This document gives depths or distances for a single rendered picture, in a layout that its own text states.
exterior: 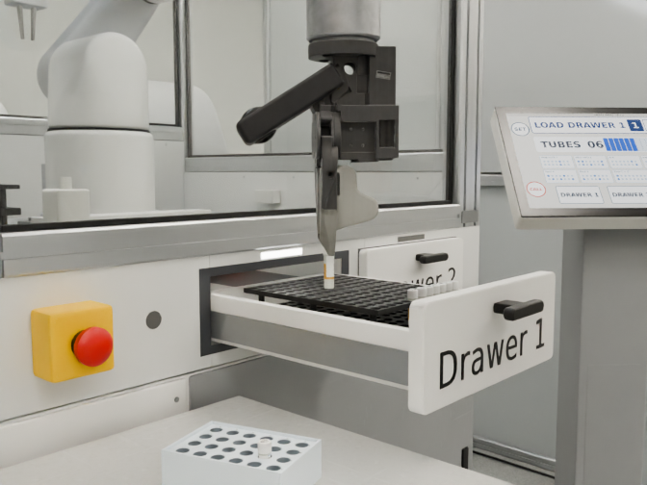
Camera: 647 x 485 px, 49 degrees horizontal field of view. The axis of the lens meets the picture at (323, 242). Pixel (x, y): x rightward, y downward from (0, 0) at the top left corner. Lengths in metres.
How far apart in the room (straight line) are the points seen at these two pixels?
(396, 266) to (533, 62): 1.55
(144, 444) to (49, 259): 0.22
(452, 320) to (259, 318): 0.25
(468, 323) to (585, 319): 0.95
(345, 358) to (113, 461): 0.26
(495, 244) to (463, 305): 1.94
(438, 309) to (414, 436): 0.66
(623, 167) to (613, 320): 0.34
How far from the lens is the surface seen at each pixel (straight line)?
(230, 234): 0.93
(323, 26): 0.71
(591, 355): 1.70
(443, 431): 1.41
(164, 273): 0.87
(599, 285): 1.68
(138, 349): 0.86
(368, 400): 1.20
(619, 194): 1.59
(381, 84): 0.72
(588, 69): 2.53
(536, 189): 1.53
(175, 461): 0.68
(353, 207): 0.71
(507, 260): 2.65
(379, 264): 1.14
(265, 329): 0.85
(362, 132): 0.71
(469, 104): 1.39
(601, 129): 1.71
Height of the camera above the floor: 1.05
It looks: 6 degrees down
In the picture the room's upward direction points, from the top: straight up
